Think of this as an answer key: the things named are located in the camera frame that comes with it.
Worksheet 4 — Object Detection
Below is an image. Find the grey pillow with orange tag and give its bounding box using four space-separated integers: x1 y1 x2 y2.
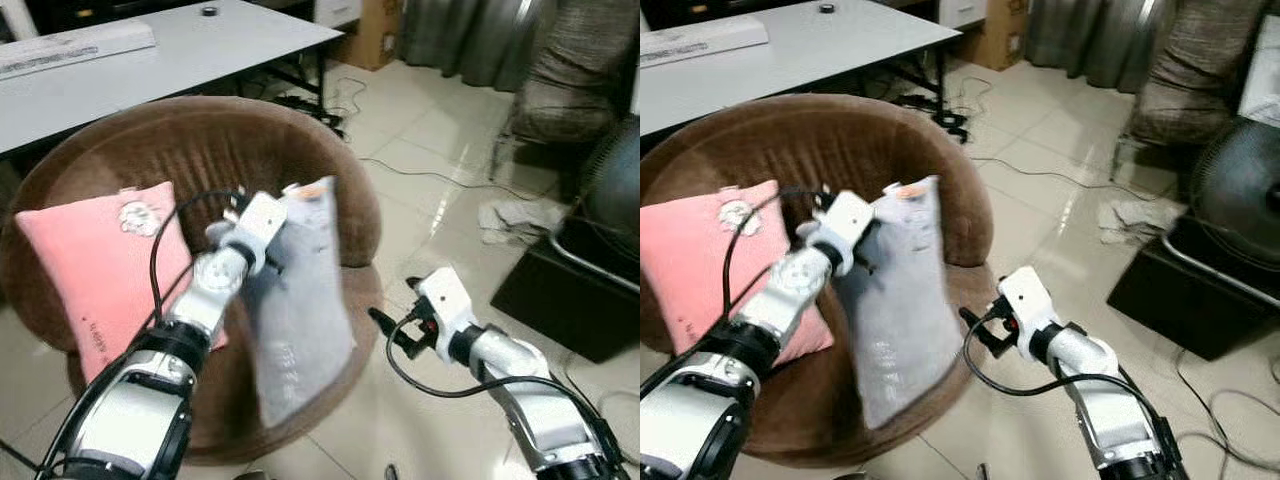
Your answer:
832 176 953 431
240 177 356 429

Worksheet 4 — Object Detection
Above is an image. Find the brown round sofa chair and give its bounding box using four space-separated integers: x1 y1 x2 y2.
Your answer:
640 93 999 469
0 95 384 464

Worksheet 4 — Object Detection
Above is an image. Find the pink pillow with flower print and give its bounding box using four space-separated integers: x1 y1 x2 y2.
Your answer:
14 181 229 384
640 180 835 359

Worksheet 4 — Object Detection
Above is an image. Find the black floor fan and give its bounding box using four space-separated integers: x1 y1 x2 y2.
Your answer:
578 113 641 263
1188 118 1280 273

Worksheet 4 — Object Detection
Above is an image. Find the crumpled grey cloth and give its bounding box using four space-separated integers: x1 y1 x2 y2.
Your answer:
1097 198 1187 247
477 197 567 247

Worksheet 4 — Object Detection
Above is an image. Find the black box cabinet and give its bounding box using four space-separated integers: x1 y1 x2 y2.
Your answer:
490 214 641 364
1107 214 1280 363

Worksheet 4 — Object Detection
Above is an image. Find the black power strip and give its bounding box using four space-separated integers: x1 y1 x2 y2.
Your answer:
922 95 973 143

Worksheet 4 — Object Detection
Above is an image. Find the white table with black legs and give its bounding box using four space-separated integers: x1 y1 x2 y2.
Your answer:
0 0 347 159
640 0 969 139

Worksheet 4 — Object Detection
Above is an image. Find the brown cardboard box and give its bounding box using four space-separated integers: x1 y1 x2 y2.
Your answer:
962 0 1031 72
333 0 407 72

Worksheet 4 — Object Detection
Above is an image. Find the grey curtain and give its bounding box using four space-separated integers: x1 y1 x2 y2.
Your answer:
1026 0 1173 93
400 0 533 93

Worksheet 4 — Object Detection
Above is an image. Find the white drawer cabinet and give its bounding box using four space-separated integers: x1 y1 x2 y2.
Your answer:
938 0 991 29
313 0 364 29

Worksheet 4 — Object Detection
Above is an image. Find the grey fabric covered chair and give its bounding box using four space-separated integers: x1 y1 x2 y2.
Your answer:
1128 0 1273 149
508 0 641 149

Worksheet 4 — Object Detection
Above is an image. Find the long white carton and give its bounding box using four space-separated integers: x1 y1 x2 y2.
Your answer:
0 20 159 82
640 14 770 69

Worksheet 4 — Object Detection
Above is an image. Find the white flat board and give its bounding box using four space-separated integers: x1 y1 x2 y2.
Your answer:
1238 42 1280 129

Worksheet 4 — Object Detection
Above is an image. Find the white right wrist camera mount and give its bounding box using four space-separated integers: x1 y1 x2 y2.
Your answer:
414 267 483 347
996 265 1059 346

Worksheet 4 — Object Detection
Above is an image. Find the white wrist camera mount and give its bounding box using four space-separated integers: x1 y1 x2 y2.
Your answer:
996 265 1059 346
796 190 877 277
414 267 483 347
206 190 291 271

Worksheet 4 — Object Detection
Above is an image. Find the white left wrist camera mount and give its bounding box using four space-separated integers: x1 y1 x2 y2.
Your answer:
796 190 877 277
206 190 291 271

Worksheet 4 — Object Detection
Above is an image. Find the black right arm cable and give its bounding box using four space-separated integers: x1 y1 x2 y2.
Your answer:
384 312 606 456
962 312 1176 456

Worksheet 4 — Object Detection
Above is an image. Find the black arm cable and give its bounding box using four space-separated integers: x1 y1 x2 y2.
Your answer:
148 188 249 336
384 312 606 456
718 184 833 336
962 312 1176 456

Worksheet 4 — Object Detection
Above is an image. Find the thin grey floor cable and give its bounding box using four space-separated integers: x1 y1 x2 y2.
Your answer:
968 156 1166 203
358 156 546 203

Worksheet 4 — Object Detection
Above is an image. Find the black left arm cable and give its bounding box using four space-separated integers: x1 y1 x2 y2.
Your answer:
718 184 833 336
148 188 249 336

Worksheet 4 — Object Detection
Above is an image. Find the grey metal tube frame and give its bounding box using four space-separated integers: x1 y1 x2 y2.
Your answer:
547 228 641 295
1160 232 1280 309

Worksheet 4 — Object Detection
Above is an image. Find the black floor cable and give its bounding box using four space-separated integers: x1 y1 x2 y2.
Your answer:
1172 348 1280 475
556 348 641 426

